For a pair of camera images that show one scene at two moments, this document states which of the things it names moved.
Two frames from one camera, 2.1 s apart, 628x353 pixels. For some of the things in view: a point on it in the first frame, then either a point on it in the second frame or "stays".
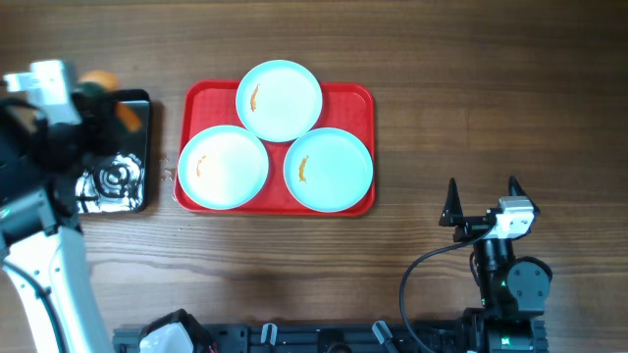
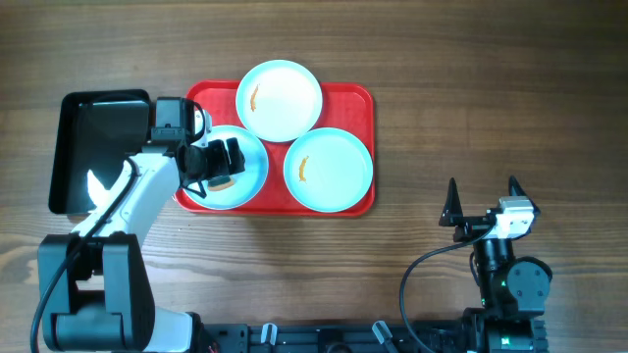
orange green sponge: x=105 y=82 -> x=220 y=183
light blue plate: x=224 y=167 stays
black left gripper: x=97 y=115 -> x=218 y=165
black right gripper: x=471 y=226 stays
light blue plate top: x=279 y=101 stays
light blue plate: x=328 y=170 stays
